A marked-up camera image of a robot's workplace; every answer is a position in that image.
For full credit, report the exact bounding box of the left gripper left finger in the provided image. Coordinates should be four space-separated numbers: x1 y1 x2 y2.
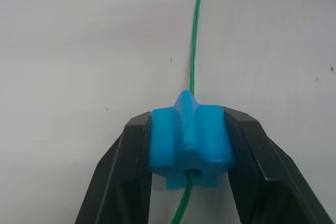
76 111 155 224

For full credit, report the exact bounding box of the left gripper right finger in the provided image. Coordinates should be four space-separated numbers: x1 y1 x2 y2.
223 105 334 224

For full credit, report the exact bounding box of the blue star-shaped block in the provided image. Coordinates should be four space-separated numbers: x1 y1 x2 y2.
149 90 236 191

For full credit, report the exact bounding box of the green lace with grey tip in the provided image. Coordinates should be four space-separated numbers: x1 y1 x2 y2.
170 0 208 224

